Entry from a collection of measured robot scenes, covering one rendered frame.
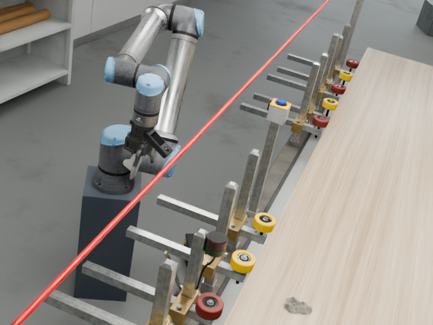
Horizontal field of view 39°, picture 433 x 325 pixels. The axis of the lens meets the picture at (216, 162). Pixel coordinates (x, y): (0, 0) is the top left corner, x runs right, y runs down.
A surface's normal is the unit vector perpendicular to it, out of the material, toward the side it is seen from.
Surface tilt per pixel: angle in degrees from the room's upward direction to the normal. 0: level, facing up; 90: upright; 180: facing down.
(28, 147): 0
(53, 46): 90
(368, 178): 0
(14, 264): 0
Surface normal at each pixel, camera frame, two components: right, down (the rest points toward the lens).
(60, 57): -0.42, 0.40
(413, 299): 0.18, -0.85
